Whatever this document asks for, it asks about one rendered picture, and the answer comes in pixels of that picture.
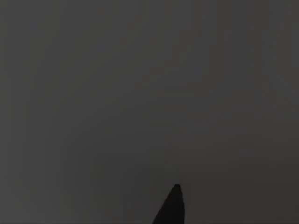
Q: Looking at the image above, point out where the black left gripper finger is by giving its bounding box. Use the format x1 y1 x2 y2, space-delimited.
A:
152 183 185 224

